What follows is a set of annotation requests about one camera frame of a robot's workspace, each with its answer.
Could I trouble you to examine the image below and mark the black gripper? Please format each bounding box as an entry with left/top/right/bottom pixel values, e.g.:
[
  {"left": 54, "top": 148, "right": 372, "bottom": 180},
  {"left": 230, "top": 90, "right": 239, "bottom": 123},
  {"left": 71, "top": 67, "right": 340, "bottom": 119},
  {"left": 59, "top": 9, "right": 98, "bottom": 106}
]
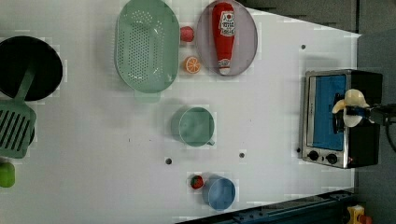
[{"left": 346, "top": 104, "right": 396, "bottom": 126}]

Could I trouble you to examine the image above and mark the blue mug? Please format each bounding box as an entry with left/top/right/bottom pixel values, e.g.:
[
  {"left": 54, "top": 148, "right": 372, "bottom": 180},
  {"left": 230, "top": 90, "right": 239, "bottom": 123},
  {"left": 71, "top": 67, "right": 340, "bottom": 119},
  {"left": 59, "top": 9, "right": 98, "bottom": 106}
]
[{"left": 203, "top": 175, "right": 236, "bottom": 211}]

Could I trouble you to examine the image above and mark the green mug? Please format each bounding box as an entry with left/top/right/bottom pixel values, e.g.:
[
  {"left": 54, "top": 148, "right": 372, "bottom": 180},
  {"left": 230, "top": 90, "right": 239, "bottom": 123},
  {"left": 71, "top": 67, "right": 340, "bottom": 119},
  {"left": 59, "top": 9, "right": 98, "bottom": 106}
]
[{"left": 171, "top": 106, "right": 215, "bottom": 147}]

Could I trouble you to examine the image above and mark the red strawberry near mug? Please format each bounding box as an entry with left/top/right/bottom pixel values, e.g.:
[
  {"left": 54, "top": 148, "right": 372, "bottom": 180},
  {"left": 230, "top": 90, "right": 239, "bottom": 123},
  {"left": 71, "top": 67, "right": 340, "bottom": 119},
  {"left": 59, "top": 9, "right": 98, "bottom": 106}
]
[{"left": 191, "top": 175, "right": 204, "bottom": 189}]

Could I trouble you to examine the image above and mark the black toaster oven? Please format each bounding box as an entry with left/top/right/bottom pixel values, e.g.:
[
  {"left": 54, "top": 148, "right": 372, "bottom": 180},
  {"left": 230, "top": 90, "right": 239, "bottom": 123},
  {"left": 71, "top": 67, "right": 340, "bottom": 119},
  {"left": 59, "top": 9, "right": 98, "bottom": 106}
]
[{"left": 302, "top": 69, "right": 382, "bottom": 169}]

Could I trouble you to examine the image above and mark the yellow red clamp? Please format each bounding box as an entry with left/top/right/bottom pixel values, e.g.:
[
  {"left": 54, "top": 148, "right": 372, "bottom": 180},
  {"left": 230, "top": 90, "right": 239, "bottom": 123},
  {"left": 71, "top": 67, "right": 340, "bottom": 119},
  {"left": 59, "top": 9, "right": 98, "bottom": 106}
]
[{"left": 347, "top": 204, "right": 373, "bottom": 224}]

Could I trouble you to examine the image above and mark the grey round plate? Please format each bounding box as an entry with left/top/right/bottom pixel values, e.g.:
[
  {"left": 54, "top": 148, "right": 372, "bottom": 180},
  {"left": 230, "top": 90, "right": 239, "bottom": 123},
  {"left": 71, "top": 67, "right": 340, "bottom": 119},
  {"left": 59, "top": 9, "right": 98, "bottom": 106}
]
[{"left": 195, "top": 0, "right": 258, "bottom": 76}]

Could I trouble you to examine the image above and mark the red ketchup bottle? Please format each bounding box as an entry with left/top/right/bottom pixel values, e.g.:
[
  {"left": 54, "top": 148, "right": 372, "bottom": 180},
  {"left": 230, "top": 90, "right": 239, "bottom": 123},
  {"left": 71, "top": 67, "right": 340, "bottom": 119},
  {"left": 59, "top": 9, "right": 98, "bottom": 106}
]
[{"left": 212, "top": 2, "right": 235, "bottom": 75}]

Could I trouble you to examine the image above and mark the orange slice toy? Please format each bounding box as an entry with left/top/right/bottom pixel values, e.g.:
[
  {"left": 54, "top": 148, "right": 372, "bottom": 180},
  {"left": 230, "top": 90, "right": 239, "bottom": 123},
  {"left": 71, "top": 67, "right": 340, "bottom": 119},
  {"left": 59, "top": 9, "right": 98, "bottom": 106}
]
[{"left": 183, "top": 56, "right": 201, "bottom": 74}]

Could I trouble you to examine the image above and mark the red strawberry near plate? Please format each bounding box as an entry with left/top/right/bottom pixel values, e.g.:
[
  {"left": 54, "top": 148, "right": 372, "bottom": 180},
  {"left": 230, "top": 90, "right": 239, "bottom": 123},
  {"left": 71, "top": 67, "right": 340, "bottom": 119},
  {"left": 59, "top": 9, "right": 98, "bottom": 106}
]
[{"left": 180, "top": 26, "right": 194, "bottom": 42}]

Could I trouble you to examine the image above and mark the green perforated colander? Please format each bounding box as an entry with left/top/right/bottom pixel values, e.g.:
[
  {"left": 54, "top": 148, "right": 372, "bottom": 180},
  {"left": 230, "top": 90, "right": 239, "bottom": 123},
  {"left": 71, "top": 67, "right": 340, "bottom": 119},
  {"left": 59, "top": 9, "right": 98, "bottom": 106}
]
[{"left": 115, "top": 0, "right": 180, "bottom": 103}]

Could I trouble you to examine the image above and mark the green slotted spatula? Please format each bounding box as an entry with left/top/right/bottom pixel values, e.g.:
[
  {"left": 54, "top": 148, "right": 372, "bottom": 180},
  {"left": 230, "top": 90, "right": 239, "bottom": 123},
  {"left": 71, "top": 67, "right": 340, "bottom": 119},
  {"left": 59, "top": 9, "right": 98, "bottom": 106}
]
[{"left": 0, "top": 70, "right": 36, "bottom": 159}]

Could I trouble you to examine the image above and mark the black frying pan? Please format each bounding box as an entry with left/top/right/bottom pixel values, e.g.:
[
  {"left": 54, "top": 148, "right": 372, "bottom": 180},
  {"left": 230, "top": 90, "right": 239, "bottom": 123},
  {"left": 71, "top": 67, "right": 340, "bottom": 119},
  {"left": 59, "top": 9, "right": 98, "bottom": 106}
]
[{"left": 0, "top": 35, "right": 64, "bottom": 101}]

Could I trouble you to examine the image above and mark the green apple toy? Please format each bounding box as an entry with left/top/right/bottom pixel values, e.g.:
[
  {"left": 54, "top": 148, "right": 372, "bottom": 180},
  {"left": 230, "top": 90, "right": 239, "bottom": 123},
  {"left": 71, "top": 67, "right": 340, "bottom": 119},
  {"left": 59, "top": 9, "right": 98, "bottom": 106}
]
[{"left": 0, "top": 162, "right": 15, "bottom": 188}]

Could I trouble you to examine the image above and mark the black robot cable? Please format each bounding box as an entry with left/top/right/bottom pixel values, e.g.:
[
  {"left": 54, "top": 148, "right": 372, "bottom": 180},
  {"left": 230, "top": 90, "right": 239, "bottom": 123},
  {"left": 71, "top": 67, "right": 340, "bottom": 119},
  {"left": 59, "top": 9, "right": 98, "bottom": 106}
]
[{"left": 385, "top": 123, "right": 396, "bottom": 154}]

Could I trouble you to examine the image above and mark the blue metal table frame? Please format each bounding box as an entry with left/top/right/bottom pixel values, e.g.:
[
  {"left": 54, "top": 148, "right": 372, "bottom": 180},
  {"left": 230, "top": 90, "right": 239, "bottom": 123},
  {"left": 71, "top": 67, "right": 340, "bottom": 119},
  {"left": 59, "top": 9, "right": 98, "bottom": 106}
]
[{"left": 177, "top": 190, "right": 357, "bottom": 224}]

